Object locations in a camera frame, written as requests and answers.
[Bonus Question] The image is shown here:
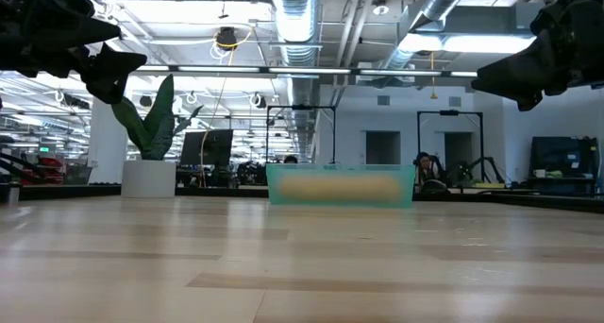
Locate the black ceiling device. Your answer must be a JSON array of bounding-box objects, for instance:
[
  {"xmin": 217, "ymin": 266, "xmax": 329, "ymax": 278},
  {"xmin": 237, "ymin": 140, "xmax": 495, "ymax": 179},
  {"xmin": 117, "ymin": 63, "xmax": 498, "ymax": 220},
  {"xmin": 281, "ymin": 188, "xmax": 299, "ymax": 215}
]
[{"xmin": 215, "ymin": 26, "xmax": 239, "ymax": 52}]

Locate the white building column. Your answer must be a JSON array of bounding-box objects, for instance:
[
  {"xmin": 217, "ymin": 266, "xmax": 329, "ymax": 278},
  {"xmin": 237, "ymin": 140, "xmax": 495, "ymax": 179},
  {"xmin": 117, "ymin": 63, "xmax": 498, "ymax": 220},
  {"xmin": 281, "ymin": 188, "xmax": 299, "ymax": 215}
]
[{"xmin": 88, "ymin": 95, "xmax": 128, "ymax": 185}]

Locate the black camera stand frame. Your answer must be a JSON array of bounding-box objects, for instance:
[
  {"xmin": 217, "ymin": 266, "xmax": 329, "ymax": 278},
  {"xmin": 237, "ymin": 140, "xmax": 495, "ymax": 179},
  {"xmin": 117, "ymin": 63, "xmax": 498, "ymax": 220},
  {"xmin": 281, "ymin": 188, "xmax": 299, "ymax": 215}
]
[{"xmin": 416, "ymin": 109, "xmax": 485, "ymax": 182}]

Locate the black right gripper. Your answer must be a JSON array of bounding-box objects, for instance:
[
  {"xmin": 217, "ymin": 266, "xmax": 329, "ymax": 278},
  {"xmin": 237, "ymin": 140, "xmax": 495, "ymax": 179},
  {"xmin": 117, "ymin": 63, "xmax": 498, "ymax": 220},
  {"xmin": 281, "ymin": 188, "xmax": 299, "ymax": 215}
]
[{"xmin": 470, "ymin": 0, "xmax": 604, "ymax": 112}]

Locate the orange microfiber towel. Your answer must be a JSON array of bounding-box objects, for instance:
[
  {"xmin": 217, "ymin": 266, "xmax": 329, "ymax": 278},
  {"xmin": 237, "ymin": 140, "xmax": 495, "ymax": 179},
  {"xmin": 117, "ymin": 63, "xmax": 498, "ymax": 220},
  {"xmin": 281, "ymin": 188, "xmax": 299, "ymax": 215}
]
[{"xmin": 277, "ymin": 174, "xmax": 405, "ymax": 203}]

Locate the black table frame rail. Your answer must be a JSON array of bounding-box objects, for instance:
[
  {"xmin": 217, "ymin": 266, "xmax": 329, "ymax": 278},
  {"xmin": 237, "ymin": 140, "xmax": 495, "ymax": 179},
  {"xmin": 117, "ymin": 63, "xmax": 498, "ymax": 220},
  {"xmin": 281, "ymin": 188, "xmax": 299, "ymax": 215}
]
[{"xmin": 0, "ymin": 183, "xmax": 604, "ymax": 214}]

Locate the yellow hanging cable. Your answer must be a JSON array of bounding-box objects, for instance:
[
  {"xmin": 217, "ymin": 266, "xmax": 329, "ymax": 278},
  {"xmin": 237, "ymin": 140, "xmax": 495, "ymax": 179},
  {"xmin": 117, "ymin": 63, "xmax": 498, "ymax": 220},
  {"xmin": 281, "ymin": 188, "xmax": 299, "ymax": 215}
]
[{"xmin": 199, "ymin": 27, "xmax": 255, "ymax": 188}]

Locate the dark grey bin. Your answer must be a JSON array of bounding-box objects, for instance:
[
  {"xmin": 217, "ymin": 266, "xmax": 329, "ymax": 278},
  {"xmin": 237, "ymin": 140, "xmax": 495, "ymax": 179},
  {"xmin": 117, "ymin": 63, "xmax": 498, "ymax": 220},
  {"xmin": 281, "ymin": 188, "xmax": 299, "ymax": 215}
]
[{"xmin": 63, "ymin": 164, "xmax": 93, "ymax": 186}]

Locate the black computer monitor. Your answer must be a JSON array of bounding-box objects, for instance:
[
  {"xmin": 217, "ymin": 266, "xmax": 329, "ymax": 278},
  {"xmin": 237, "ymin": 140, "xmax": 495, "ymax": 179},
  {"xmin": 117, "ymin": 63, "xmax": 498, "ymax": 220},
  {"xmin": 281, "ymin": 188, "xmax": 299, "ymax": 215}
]
[
  {"xmin": 531, "ymin": 136, "xmax": 598, "ymax": 179},
  {"xmin": 179, "ymin": 128, "xmax": 234, "ymax": 168}
]

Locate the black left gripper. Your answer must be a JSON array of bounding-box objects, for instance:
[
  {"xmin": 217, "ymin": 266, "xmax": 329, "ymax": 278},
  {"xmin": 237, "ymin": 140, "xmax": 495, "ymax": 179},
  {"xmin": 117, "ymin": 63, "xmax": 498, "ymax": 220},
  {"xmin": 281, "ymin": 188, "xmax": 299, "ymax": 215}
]
[{"xmin": 0, "ymin": 0, "xmax": 148, "ymax": 105}]

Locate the yellow hanging cord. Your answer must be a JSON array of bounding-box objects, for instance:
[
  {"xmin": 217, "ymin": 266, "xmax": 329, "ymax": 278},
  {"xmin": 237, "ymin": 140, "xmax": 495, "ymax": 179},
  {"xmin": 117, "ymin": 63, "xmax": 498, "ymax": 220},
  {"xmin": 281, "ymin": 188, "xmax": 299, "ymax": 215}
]
[{"xmin": 428, "ymin": 52, "xmax": 439, "ymax": 101}]

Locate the black office desk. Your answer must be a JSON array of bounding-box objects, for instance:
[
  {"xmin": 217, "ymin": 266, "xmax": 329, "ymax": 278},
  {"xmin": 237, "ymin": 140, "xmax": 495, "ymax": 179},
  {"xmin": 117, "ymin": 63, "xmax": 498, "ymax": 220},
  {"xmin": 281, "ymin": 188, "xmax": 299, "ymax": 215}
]
[{"xmin": 509, "ymin": 176, "xmax": 598, "ymax": 199}]

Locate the tall green snake plant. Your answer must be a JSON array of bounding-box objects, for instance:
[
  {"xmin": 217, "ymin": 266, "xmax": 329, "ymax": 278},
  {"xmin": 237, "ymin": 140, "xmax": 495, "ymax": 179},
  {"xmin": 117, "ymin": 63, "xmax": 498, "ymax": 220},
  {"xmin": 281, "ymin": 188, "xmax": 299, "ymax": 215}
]
[{"xmin": 110, "ymin": 74, "xmax": 204, "ymax": 162}]

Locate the teal translucent plastic basket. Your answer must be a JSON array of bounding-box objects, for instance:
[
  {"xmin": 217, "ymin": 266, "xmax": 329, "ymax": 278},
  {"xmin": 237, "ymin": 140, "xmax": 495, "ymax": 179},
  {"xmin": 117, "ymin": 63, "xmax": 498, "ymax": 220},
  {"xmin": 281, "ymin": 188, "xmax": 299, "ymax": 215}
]
[{"xmin": 266, "ymin": 163, "xmax": 417, "ymax": 210}]

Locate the small grey cylinder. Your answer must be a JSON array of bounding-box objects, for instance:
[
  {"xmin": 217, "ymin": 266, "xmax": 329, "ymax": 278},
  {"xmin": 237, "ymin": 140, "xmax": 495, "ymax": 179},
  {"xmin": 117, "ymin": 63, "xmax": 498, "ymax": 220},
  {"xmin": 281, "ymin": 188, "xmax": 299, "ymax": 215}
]
[{"xmin": 7, "ymin": 180, "xmax": 23, "ymax": 205}]

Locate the silver ventilation duct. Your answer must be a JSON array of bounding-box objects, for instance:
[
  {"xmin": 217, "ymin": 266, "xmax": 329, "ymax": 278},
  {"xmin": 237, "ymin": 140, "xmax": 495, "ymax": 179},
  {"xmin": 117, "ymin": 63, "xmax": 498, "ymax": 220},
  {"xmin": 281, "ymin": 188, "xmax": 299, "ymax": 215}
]
[
  {"xmin": 381, "ymin": 0, "xmax": 476, "ymax": 70},
  {"xmin": 268, "ymin": 0, "xmax": 325, "ymax": 69}
]

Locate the white square planter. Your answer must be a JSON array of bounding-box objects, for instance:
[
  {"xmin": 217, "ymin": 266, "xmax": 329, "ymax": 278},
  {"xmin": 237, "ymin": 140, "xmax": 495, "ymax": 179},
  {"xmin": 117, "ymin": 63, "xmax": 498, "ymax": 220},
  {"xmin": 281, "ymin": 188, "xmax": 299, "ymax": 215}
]
[{"xmin": 121, "ymin": 160, "xmax": 177, "ymax": 199}]

